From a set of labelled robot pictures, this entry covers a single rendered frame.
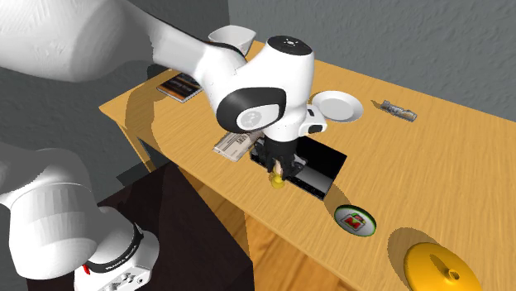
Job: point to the round green white tin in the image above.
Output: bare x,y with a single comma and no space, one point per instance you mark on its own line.
354,221

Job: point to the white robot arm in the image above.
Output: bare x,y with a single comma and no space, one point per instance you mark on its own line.
250,76

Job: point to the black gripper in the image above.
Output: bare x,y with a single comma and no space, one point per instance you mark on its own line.
278,152

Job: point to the black tablet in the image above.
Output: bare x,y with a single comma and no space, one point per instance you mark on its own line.
322,161

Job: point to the small yellow figure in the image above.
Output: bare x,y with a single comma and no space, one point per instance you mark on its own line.
277,180

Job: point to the white paper booklet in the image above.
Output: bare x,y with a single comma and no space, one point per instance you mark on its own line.
234,146

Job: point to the dark robot stand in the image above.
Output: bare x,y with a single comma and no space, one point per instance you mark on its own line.
189,238

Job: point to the wooden table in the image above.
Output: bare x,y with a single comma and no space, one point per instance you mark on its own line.
423,161

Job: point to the white plate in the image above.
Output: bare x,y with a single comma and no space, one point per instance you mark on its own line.
338,105

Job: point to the white bowl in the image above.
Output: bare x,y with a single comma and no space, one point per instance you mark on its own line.
234,37

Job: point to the grey silver wrapped bar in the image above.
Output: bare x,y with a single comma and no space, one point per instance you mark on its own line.
397,110

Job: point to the dark book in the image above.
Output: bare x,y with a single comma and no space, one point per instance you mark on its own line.
179,86

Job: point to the yellow round lid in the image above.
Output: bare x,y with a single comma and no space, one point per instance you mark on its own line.
441,268

